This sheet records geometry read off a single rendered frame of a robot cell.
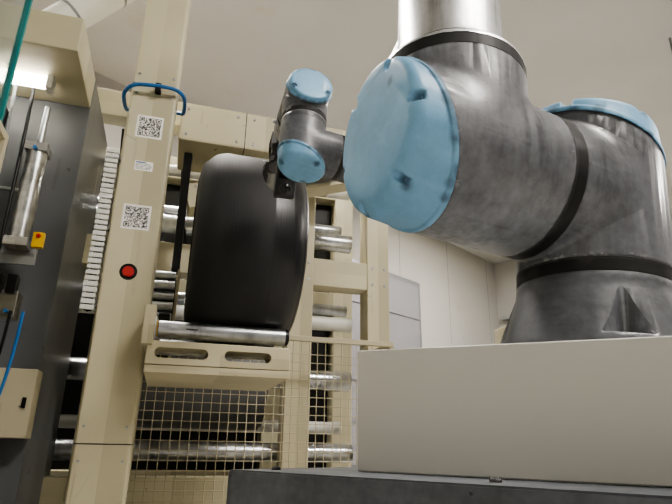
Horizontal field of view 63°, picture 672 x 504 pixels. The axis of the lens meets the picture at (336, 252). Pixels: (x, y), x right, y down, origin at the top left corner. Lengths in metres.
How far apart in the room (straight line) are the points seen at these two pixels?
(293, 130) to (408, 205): 0.60
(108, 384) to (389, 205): 1.17
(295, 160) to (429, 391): 0.64
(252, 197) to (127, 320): 0.46
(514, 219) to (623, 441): 0.21
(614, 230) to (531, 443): 0.23
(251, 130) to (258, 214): 0.70
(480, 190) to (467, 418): 0.19
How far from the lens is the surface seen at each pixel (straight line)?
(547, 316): 0.54
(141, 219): 1.64
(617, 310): 0.54
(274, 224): 1.45
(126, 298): 1.58
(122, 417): 1.53
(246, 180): 1.51
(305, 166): 1.04
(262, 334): 1.49
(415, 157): 0.46
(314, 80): 1.13
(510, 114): 0.52
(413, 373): 0.50
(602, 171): 0.57
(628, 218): 0.58
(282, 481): 0.49
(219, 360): 1.45
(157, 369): 1.44
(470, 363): 0.47
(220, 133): 2.08
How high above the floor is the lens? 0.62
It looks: 20 degrees up
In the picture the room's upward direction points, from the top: 1 degrees clockwise
